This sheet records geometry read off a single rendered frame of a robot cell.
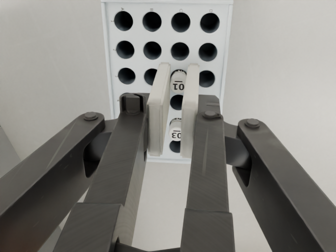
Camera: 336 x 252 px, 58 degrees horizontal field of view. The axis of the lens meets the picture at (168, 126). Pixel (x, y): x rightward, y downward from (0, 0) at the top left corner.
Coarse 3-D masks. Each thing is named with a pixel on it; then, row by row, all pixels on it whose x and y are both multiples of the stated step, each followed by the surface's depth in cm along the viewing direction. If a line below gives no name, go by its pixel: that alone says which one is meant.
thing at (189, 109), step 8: (192, 64) 20; (192, 72) 18; (192, 80) 17; (184, 88) 16; (192, 88) 16; (184, 96) 15; (192, 96) 15; (184, 104) 14; (192, 104) 14; (184, 112) 14; (192, 112) 14; (184, 120) 14; (192, 120) 14; (184, 128) 15; (192, 128) 15; (184, 136) 15; (192, 136) 15; (184, 144) 15; (192, 144) 15; (184, 152) 15
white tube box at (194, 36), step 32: (128, 0) 19; (160, 0) 19; (192, 0) 19; (224, 0) 19; (128, 32) 20; (160, 32) 20; (192, 32) 20; (224, 32) 20; (128, 64) 21; (224, 64) 21; (160, 160) 25
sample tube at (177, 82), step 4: (172, 72) 22; (176, 72) 21; (180, 72) 21; (184, 72) 22; (172, 76) 21; (176, 76) 20; (180, 76) 20; (184, 76) 21; (172, 80) 20; (176, 80) 20; (180, 80) 20; (184, 80) 20; (172, 84) 20; (176, 84) 20; (180, 84) 20; (184, 84) 20; (172, 88) 20; (176, 88) 20; (180, 88) 20; (176, 92) 21; (180, 92) 21
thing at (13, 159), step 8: (0, 128) 109; (0, 136) 101; (0, 144) 95; (8, 144) 93; (0, 152) 89; (8, 152) 87; (0, 160) 83; (8, 160) 82; (16, 160) 80; (0, 168) 79; (8, 168) 77; (0, 176) 75; (56, 232) 50; (48, 240) 49; (56, 240) 48; (40, 248) 48; (48, 248) 47
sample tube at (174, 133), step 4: (172, 120) 23; (176, 120) 23; (180, 120) 23; (172, 124) 22; (176, 124) 22; (180, 124) 22; (172, 128) 22; (176, 128) 22; (180, 128) 22; (168, 132) 22; (172, 132) 22; (176, 132) 22; (180, 132) 22; (172, 136) 22; (176, 136) 22; (176, 140) 22
